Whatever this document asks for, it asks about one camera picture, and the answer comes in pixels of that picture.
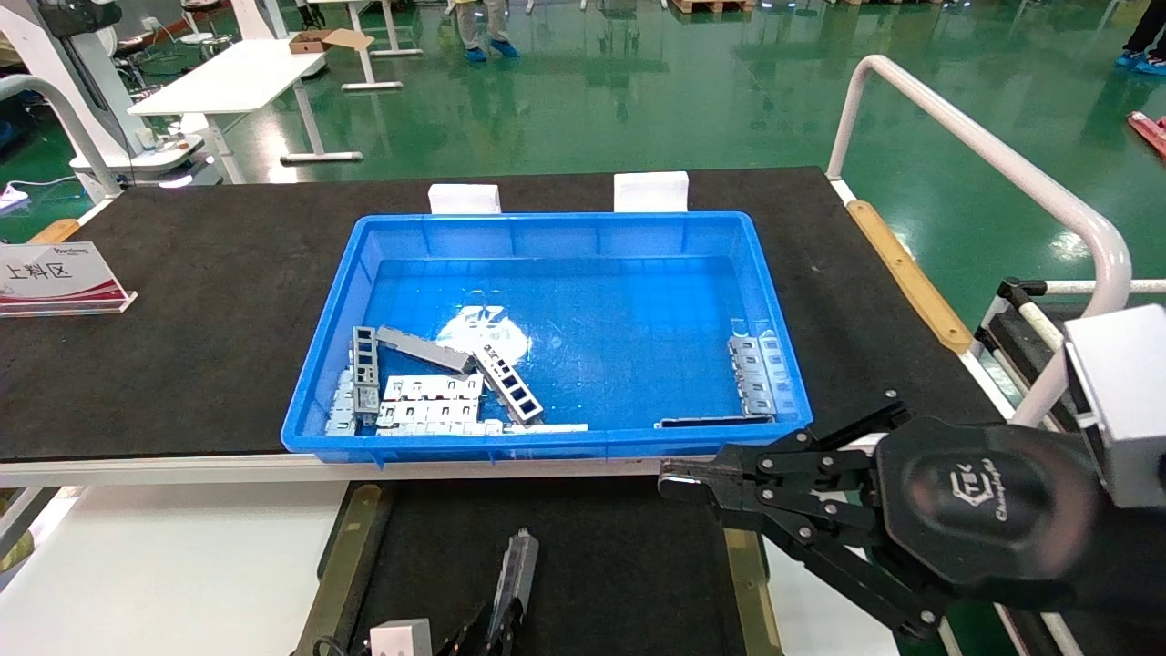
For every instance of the white power strip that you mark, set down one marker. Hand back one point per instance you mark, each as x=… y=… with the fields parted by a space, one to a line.
x=13 y=194

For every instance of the white low table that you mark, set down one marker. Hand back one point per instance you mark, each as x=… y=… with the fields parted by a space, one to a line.
x=137 y=565

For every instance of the white desk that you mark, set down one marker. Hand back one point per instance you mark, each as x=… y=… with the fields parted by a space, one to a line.
x=228 y=77

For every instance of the acrylic sign with Chinese text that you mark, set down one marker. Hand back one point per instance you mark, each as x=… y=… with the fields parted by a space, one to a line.
x=55 y=273

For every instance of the long wooden edge strip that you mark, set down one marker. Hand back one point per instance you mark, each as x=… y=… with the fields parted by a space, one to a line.
x=911 y=273

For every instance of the red object on floor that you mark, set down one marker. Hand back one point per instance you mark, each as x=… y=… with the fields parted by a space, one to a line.
x=1150 y=132

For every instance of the white tube handrail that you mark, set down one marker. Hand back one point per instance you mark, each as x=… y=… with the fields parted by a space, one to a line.
x=1002 y=155

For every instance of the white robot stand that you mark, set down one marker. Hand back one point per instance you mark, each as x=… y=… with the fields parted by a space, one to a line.
x=55 y=73

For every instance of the small open cardboard box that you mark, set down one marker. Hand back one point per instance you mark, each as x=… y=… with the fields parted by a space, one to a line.
x=314 y=41

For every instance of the black container with brass edges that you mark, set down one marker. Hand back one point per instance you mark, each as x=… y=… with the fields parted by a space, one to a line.
x=619 y=565

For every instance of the white foam block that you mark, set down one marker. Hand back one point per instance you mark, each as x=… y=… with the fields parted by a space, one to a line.
x=651 y=191
x=465 y=199

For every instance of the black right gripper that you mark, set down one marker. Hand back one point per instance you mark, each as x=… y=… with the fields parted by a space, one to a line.
x=993 y=510

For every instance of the grey tube handrail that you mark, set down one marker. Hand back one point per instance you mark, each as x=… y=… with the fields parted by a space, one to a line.
x=27 y=82

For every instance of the person in light trousers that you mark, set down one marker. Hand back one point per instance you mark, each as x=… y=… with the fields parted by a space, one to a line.
x=478 y=23

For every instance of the metal bracket with square holes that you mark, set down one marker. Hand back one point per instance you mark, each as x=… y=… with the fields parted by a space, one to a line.
x=523 y=556
x=720 y=422
x=483 y=428
x=342 y=405
x=433 y=387
x=487 y=364
x=424 y=349
x=428 y=413
x=756 y=374
x=357 y=374

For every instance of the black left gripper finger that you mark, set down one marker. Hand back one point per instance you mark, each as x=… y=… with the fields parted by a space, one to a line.
x=474 y=638

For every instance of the black cart with white tubes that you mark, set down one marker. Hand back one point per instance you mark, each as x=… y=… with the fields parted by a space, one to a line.
x=997 y=328

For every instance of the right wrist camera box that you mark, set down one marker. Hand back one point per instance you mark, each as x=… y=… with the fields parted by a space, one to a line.
x=1130 y=410

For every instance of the white table frame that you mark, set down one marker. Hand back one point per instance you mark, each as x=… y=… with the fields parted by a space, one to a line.
x=372 y=86

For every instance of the short wooden edge strip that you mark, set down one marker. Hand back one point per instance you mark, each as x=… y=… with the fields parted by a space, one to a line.
x=55 y=231

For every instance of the blue plastic bin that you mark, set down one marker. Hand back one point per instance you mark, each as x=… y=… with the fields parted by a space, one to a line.
x=592 y=310

